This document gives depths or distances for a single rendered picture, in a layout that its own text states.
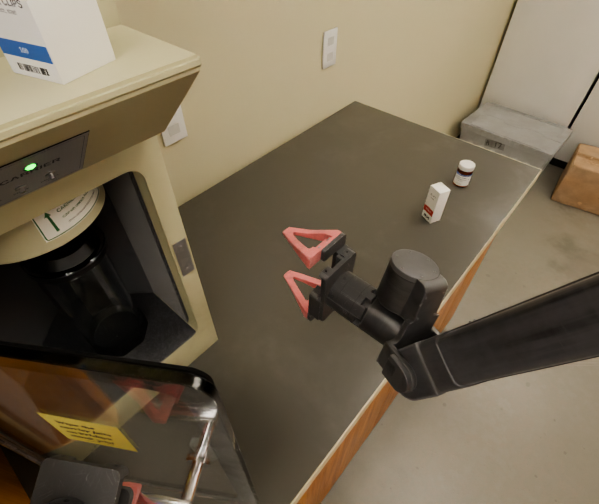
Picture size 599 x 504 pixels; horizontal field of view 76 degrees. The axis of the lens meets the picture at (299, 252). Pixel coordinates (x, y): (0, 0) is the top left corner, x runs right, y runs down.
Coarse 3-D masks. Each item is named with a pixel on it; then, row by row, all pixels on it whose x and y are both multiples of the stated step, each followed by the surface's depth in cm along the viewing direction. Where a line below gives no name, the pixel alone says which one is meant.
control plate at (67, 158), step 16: (64, 144) 28; (80, 144) 30; (16, 160) 26; (32, 160) 27; (48, 160) 29; (64, 160) 31; (80, 160) 33; (0, 176) 26; (16, 176) 28; (32, 176) 30; (64, 176) 34; (0, 192) 29; (16, 192) 31
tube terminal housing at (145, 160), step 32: (96, 0) 33; (128, 160) 42; (160, 160) 45; (64, 192) 39; (160, 192) 48; (0, 224) 35; (160, 224) 54; (192, 256) 58; (192, 288) 62; (192, 320) 71; (192, 352) 72
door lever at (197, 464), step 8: (192, 464) 38; (200, 464) 38; (208, 464) 38; (192, 472) 37; (200, 472) 37; (192, 480) 37; (184, 488) 36; (192, 488) 36; (144, 496) 36; (152, 496) 36; (160, 496) 36; (168, 496) 36; (184, 496) 36; (192, 496) 36
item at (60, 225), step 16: (96, 192) 47; (64, 208) 42; (80, 208) 44; (96, 208) 46; (32, 224) 40; (48, 224) 41; (64, 224) 42; (80, 224) 44; (0, 240) 40; (16, 240) 40; (32, 240) 41; (48, 240) 41; (64, 240) 42; (0, 256) 40; (16, 256) 40; (32, 256) 41
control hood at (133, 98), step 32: (128, 32) 33; (0, 64) 28; (128, 64) 28; (160, 64) 28; (192, 64) 30; (0, 96) 25; (32, 96) 25; (64, 96) 25; (96, 96) 26; (128, 96) 27; (160, 96) 31; (0, 128) 22; (32, 128) 23; (64, 128) 26; (96, 128) 29; (128, 128) 33; (160, 128) 39; (0, 160) 24; (96, 160) 36; (32, 192) 34
